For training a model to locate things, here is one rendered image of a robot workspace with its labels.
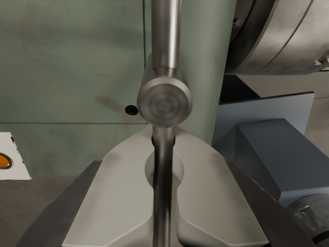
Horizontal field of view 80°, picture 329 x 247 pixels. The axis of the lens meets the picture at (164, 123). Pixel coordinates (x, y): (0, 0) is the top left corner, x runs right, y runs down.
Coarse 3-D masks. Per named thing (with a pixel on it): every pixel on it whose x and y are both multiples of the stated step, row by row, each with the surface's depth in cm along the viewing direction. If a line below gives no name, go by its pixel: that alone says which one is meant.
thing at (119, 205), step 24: (120, 144) 10; (144, 144) 10; (120, 168) 9; (144, 168) 9; (96, 192) 8; (120, 192) 8; (144, 192) 8; (96, 216) 7; (120, 216) 7; (144, 216) 7; (72, 240) 6; (96, 240) 6; (120, 240) 6; (144, 240) 7
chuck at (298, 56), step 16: (320, 0) 19; (304, 16) 20; (320, 16) 20; (304, 32) 22; (320, 32) 22; (288, 48) 24; (304, 48) 24; (320, 48) 24; (272, 64) 27; (288, 64) 27; (304, 64) 27; (320, 64) 27
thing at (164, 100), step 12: (180, 60) 11; (144, 72) 10; (156, 72) 8; (168, 72) 8; (180, 72) 8; (144, 84) 7; (156, 84) 7; (168, 84) 7; (180, 84) 7; (144, 96) 7; (156, 96) 7; (168, 96) 7; (180, 96) 7; (144, 108) 8; (156, 108) 8; (168, 108) 8; (180, 108) 8; (156, 120) 8; (168, 120) 8; (180, 120) 8
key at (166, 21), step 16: (160, 0) 7; (176, 0) 7; (160, 16) 7; (176, 16) 7; (160, 32) 8; (176, 32) 8; (160, 48) 8; (176, 48) 8; (160, 64) 8; (176, 64) 8; (160, 128) 10; (160, 144) 10; (160, 160) 11; (160, 176) 11; (160, 192) 12; (160, 208) 12; (160, 224) 12; (160, 240) 13
